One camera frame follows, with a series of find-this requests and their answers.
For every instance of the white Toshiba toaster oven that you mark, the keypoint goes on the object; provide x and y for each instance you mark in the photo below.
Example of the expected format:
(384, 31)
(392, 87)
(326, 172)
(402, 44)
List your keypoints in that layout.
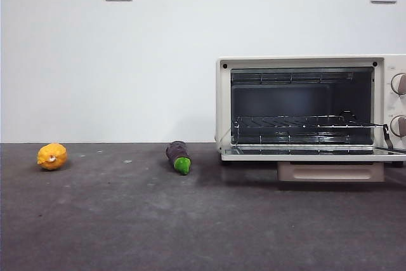
(223, 109)

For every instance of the beige oven knob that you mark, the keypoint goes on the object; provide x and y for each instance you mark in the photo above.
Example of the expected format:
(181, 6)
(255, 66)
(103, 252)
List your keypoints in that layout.
(397, 126)
(397, 84)

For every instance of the purple toy eggplant green stem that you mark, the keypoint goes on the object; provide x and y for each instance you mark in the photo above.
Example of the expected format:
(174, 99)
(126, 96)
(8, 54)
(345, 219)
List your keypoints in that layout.
(178, 154)

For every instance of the yellow toy lemon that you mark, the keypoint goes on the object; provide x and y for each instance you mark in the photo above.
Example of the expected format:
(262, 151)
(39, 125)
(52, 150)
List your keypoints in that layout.
(52, 156)

